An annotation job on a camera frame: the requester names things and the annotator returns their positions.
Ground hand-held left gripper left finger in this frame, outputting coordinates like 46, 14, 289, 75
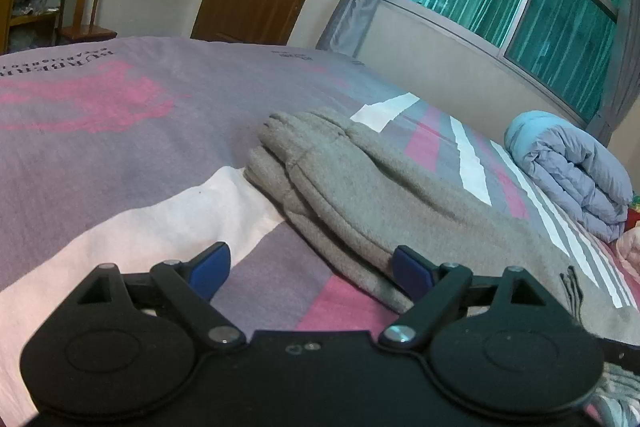
75, 241, 247, 349

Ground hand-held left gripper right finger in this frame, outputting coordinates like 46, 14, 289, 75
378, 245, 549, 351

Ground folded pink blanket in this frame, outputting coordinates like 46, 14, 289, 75
614, 227, 640, 269

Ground folded blue duvet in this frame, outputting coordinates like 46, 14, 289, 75
503, 109, 635, 244

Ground bed with striped sheet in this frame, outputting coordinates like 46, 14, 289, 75
0, 36, 640, 427

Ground wooden shelf unit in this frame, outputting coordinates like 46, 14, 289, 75
0, 0, 77, 56

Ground grey pants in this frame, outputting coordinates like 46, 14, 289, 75
243, 107, 640, 427

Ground wooden chair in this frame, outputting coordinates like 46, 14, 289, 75
54, 0, 119, 46

